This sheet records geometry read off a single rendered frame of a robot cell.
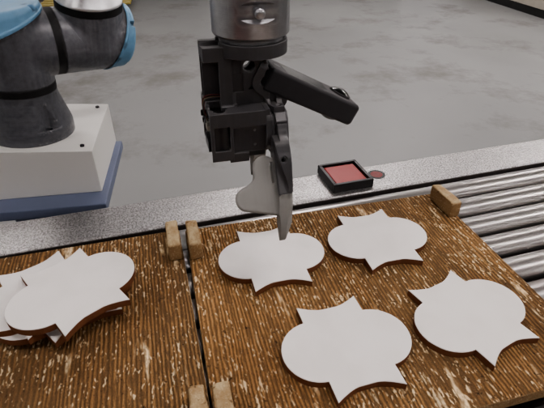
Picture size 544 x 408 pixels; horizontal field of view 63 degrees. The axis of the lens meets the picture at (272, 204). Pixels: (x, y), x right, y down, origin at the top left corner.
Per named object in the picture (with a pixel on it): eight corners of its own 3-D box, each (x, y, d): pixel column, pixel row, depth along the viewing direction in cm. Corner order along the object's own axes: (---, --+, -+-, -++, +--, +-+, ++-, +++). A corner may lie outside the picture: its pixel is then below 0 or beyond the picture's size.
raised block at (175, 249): (166, 235, 65) (163, 220, 63) (179, 233, 65) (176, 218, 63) (170, 262, 60) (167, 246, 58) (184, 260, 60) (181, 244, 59)
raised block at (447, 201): (428, 197, 73) (431, 183, 71) (438, 197, 73) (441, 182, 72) (448, 218, 68) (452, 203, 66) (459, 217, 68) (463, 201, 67)
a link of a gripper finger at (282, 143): (270, 197, 49) (259, 120, 49) (286, 195, 50) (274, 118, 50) (279, 194, 45) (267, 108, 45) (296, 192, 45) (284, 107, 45)
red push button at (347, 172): (322, 174, 83) (323, 167, 82) (352, 169, 85) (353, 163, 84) (335, 190, 79) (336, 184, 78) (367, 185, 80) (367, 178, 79)
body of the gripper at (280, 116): (204, 138, 52) (194, 31, 46) (275, 130, 54) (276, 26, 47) (214, 170, 46) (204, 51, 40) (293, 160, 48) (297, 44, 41)
